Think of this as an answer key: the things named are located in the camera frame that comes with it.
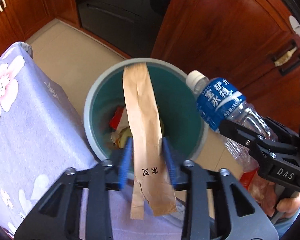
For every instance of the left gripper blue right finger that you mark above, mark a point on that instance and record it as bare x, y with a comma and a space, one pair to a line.
169, 158

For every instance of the person's right hand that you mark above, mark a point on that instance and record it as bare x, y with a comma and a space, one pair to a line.
264, 193

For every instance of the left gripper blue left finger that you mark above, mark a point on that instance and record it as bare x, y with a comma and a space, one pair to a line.
124, 164

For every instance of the purple floral tablecloth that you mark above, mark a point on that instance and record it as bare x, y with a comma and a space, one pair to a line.
41, 134

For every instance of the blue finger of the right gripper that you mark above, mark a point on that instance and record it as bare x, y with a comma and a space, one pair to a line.
241, 135

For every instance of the built-in black oven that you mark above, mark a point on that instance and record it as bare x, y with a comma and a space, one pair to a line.
131, 26

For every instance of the red wooden kitchen cabinets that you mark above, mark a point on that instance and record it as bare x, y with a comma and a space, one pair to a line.
253, 43

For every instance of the brown paper chopstick sleeve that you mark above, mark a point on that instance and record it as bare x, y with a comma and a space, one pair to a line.
151, 179

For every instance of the blue label plastic water bottle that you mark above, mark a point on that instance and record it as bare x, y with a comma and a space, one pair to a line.
217, 100

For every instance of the teal trash bin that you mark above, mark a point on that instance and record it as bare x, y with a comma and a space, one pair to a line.
154, 92

